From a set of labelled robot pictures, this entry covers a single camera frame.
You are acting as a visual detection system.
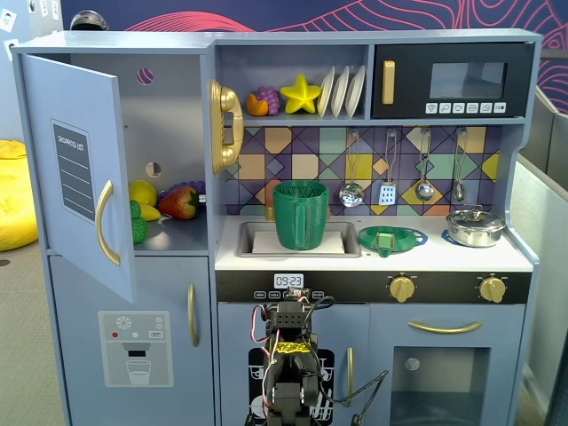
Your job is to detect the light purple toy grapes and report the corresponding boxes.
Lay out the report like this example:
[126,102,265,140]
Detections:
[256,85,281,114]

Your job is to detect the steel toy spoon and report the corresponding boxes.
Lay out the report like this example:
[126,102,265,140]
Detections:
[452,128,468,201]

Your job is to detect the steel toy skimmer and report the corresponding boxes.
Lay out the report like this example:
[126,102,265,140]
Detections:
[339,129,366,209]

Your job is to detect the steel toy ladle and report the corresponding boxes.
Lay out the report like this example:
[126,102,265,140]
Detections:
[414,128,435,201]

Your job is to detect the steel toy slotted spatula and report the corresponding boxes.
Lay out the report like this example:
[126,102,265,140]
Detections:
[378,129,398,206]

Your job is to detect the gold stove knob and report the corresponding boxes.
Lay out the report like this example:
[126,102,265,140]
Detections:
[389,274,417,304]
[477,274,507,305]

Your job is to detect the black cable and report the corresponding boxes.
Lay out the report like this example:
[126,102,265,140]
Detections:
[330,370,390,426]

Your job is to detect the orange toy fruit half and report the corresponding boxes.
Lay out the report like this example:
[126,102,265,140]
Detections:
[246,92,271,118]

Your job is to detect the yellow toy star fruit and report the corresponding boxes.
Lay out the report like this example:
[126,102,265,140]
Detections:
[280,73,322,115]

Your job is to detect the gold toy telephone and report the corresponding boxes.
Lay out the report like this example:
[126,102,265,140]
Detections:
[209,78,245,175]

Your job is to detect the blue shopping list cabinet door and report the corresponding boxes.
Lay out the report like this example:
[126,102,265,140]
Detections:
[20,52,137,305]

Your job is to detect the green plastic cup recipient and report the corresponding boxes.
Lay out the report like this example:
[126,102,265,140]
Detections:
[272,179,332,250]

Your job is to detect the black toy microwave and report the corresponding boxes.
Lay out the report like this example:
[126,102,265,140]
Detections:
[371,43,536,120]

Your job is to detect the yellow toy banana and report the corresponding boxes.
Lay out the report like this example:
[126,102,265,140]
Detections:
[138,201,162,222]

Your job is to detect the yellow bean bag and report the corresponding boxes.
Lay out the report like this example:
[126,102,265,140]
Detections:
[0,139,41,253]

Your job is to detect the green toy pineapple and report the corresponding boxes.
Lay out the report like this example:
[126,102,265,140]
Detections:
[130,199,149,245]

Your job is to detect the grey toy sink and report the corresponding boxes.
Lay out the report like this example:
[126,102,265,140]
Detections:
[234,220,363,259]

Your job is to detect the green round lid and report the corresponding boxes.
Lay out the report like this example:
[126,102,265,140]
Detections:
[357,225,422,259]

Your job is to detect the blue ice dispenser fridge door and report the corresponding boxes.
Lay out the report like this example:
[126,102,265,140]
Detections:
[48,255,217,426]

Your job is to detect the blue wooden toy kitchen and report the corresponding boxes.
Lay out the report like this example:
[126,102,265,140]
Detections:
[9,28,543,426]

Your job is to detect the yellow toy lemon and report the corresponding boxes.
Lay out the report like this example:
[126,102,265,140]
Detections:
[129,179,159,209]

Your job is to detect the blue oven door with window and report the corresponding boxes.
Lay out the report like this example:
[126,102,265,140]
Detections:
[368,304,527,426]

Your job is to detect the red toy strawberry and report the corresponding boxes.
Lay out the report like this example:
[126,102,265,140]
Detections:
[158,185,200,221]

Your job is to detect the steel toy pot with lid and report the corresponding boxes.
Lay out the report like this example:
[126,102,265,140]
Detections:
[445,204,507,248]

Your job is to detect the white toy plate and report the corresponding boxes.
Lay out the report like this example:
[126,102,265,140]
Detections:
[316,66,336,119]
[344,65,367,119]
[330,66,351,119]

